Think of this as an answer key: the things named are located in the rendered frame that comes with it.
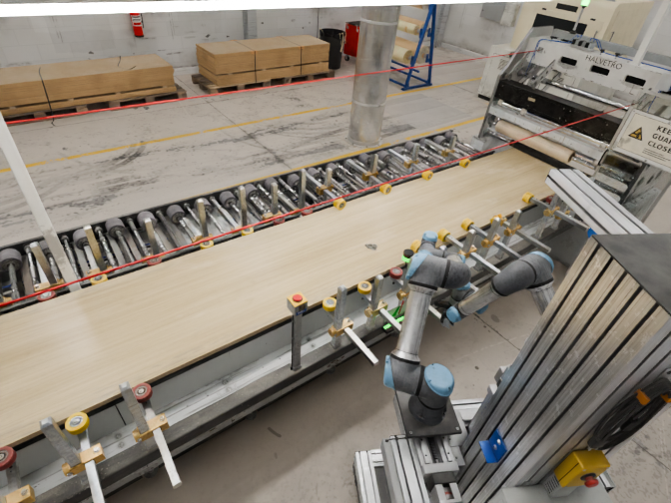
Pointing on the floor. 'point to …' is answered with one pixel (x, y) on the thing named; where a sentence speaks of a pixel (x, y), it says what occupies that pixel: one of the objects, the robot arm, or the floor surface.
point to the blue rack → (418, 52)
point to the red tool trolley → (351, 39)
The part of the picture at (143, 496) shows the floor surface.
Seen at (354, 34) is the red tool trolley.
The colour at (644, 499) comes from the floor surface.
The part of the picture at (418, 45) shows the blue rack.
